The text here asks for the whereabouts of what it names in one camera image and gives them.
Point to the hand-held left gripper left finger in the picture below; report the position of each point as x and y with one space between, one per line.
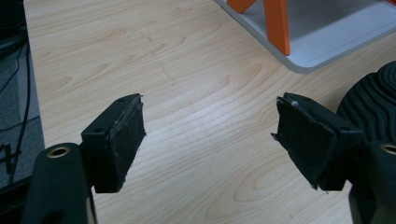
115 146

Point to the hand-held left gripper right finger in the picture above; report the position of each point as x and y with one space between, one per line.
314 140

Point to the black ribbed round object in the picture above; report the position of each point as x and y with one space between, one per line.
372 102

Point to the white shelf with orange supports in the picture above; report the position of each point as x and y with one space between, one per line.
311 28

